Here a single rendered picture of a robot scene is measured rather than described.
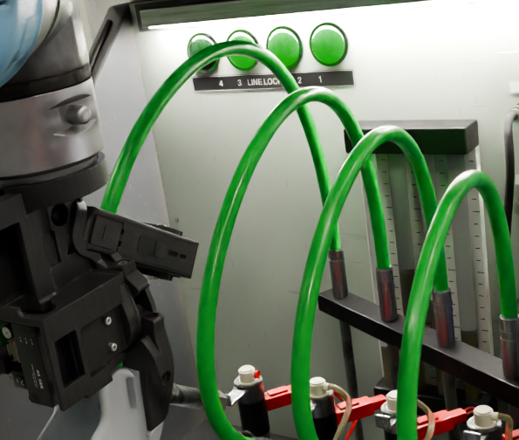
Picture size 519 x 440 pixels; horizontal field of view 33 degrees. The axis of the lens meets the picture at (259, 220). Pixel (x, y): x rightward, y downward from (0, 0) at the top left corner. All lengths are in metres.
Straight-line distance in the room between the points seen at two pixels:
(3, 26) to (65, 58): 0.13
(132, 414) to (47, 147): 0.17
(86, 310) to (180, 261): 0.11
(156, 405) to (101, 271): 0.09
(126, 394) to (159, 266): 0.08
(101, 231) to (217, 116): 0.67
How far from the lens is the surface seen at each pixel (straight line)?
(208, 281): 0.68
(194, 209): 1.22
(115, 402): 0.52
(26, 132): 0.45
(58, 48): 0.45
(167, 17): 1.13
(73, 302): 0.47
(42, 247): 0.47
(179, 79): 0.77
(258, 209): 1.16
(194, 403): 0.81
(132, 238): 0.52
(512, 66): 0.96
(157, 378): 0.51
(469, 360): 0.88
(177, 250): 0.56
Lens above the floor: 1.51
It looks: 18 degrees down
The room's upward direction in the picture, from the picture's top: 9 degrees counter-clockwise
